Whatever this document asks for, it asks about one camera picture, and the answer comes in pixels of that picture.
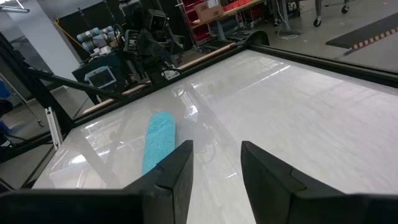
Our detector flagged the black mat orange stripes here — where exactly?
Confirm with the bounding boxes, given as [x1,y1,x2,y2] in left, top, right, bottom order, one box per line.
[325,12,398,50]

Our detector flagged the cardboard box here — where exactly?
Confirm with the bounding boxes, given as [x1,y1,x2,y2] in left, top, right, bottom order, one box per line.
[194,0,224,24]

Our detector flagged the wooden top workbench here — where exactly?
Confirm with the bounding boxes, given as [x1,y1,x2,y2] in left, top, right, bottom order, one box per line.
[192,0,265,26]

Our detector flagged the shelf rack with red bins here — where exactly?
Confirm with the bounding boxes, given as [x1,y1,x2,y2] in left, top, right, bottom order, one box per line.
[177,0,215,47]

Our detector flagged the grey desk leg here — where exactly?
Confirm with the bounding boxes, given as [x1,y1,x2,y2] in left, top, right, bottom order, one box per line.
[273,0,302,35]

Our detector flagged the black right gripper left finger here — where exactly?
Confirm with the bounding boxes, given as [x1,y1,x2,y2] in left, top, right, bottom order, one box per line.
[124,139,194,224]

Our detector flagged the white cable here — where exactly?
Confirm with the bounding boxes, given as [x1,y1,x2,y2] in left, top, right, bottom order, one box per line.
[275,26,300,40]

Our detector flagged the blue microfibre towel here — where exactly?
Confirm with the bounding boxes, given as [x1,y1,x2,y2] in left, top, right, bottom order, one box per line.
[142,111,177,175]

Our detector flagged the wooden side board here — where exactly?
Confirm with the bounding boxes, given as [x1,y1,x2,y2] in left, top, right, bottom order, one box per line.
[81,42,237,116]

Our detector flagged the white bracket plate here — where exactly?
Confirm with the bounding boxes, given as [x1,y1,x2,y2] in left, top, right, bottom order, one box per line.
[44,106,64,151]

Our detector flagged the dark utility cart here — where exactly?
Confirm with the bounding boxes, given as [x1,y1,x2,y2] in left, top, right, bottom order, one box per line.
[72,51,137,103]

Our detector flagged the tube light fixture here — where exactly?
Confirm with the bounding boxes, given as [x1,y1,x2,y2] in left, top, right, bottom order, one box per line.
[0,4,30,14]

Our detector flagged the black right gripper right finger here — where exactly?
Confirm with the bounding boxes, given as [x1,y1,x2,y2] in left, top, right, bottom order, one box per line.
[241,141,345,224]

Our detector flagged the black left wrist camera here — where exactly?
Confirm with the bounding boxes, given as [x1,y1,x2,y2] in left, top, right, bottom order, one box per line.
[148,9,168,32]

